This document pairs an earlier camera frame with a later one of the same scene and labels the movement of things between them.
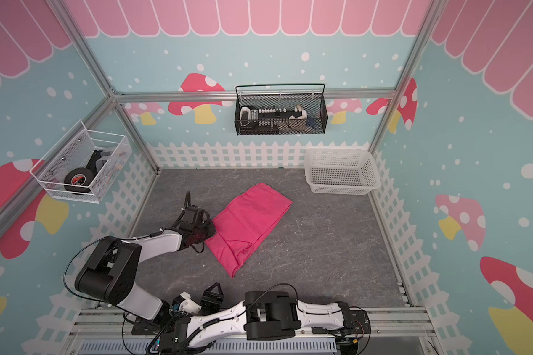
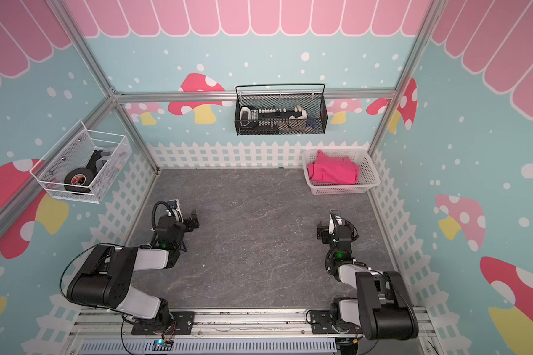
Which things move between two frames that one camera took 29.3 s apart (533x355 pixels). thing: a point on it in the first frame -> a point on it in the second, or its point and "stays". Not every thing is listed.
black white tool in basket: x=271 y=120 stays
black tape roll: x=78 y=177 stays
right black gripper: x=209 y=301 -> x=325 y=230
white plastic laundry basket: x=341 y=171 stays
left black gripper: x=211 y=230 -> x=187 y=222
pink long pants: x=240 y=228 -> x=333 y=171
